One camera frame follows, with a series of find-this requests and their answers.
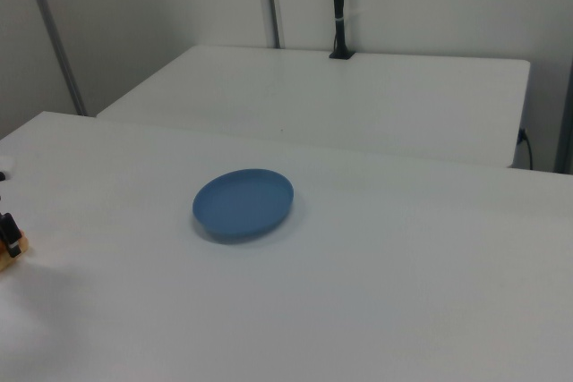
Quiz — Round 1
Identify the dark silver gripper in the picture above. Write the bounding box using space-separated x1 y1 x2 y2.
0 155 24 259

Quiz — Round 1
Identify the blue round plate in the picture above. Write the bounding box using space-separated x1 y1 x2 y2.
192 168 296 238

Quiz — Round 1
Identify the white side table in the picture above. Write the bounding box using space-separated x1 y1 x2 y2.
95 44 532 169

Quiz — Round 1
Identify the black camera pole with base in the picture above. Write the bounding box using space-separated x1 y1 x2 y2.
329 0 356 62

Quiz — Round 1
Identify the black wall cable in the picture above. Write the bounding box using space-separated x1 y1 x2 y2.
517 128 535 172

